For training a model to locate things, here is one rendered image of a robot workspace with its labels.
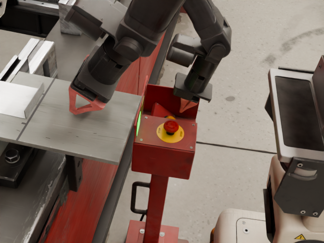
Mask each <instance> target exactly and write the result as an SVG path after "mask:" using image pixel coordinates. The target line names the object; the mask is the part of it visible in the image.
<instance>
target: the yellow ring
mask: <svg viewBox="0 0 324 243"><path fill-rule="evenodd" d="M163 125H164V123H163V124H161V125H160V126H159V127H158V128H157V136H158V137H159V138H160V139H161V140H162V141H164V142H168V143H175V142H178V141H180V140H181V139H182V138H183V136H184V131H183V129H182V128H181V127H180V126H179V129H178V130H177V131H176V132H175V133H174V135H168V134H167V133H166V131H165V129H164V127H163Z"/></svg>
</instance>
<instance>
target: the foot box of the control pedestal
mask: <svg viewBox="0 0 324 243"><path fill-rule="evenodd" d="M145 224H146V222H143V221H137V220H130V223H129V228H128V232H127V237H126V242H125V243H137V241H138V236H139V231H140V229H145ZM160 232H165V236H164V243H189V242H188V240H184V239H178V233H179V227H174V226H168V225H162V224H161V228H160Z"/></svg>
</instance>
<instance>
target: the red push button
mask: <svg viewBox="0 0 324 243"><path fill-rule="evenodd" d="M163 127H164V129H165V131H166V133H167V134H168V135H174V133H175V132H176V131H177V130H178V129H179V125H178V123H177V122H175V121H166V122H165V123H164V125H163Z"/></svg>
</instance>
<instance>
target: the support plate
mask: <svg viewBox="0 0 324 243"><path fill-rule="evenodd" d="M52 80H53V78H49V77H45V76H40V75H35V74H30V73H25V72H21V71H19V72H18V73H17V75H16V76H15V78H14V79H13V80H12V82H11V83H14V84H19V85H23V86H28V87H33V88H39V87H40V85H41V84H42V82H43V84H44V92H43V94H44V93H45V92H46V90H47V89H48V87H49V85H50V84H51V82H52ZM70 84H71V82H70V81H64V80H59V79H55V80H54V82H53V84H52V86H51V87H50V89H49V91H48V92H47V94H46V96H45V97H44V99H43V100H42V102H41V104H40V105H39V107H38V108H37V110H36V112H35V113H34V115H33V117H32V118H31V120H30V122H29V123H28V125H27V127H26V128H25V130H24V131H23V133H22V135H21V136H20V138H19V140H18V141H17V140H16V139H17V137H18V136H19V134H20V133H21V131H22V129H23V128H24V126H25V124H21V123H22V122H24V123H27V121H28V119H29V118H30V116H31V114H32V113H33V111H34V110H35V108H36V106H37V105H38V103H39V102H40V100H41V98H42V97H43V95H41V97H40V98H39V100H38V102H37V103H36V105H35V106H34V108H33V110H32V111H31V113H30V114H29V116H28V118H27V119H22V118H18V117H13V116H8V115H4V114H0V140H1V141H6V142H11V143H15V144H19V145H24V146H29V147H33V148H38V149H43V150H48V151H53V152H57V153H62V154H66V155H71V156H75V157H80V158H85V159H89V160H94V161H98V162H104V163H109V164H113V165H119V163H120V160H121V157H122V154H123V151H124V148H125V145H126V143H127V140H128V137H129V134H130V131H131V128H132V126H133V123H134V120H135V117H136V114H137V111H138V109H139V106H140V103H141V100H142V96H139V95H135V94H129V93H124V92H119V91H114V93H113V96H112V98H111V99H110V100H109V101H108V103H106V105H105V107H104V108H103V109H102V110H96V111H88V112H84V113H81V114H77V115H75V114H73V113H71V112H70V111H69V91H68V88H69V86H70ZM88 104H90V102H88V101H87V100H86V99H84V98H82V97H81V96H79V95H77V96H76V105H75V107H76V108H80V107H83V106H85V105H88Z"/></svg>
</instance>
